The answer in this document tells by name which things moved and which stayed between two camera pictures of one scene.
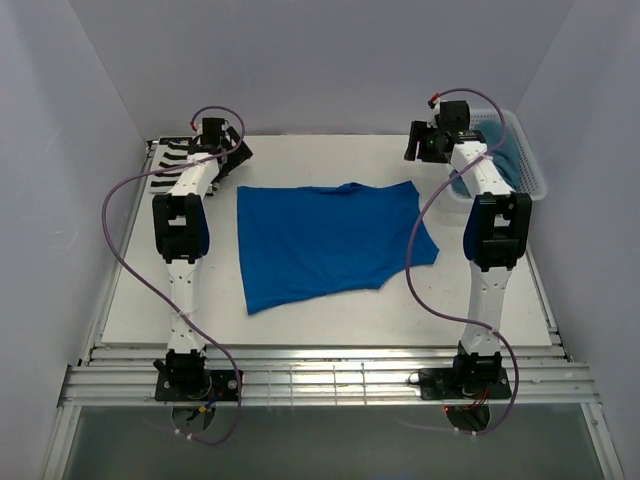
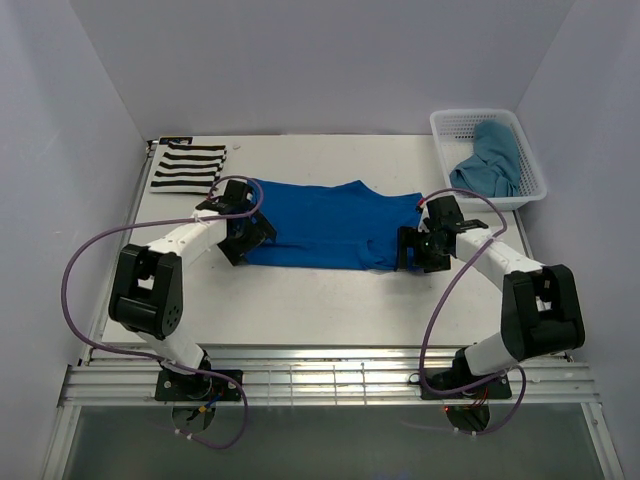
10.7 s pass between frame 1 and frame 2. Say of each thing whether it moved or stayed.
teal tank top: stayed
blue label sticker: stayed
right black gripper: moved
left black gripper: moved
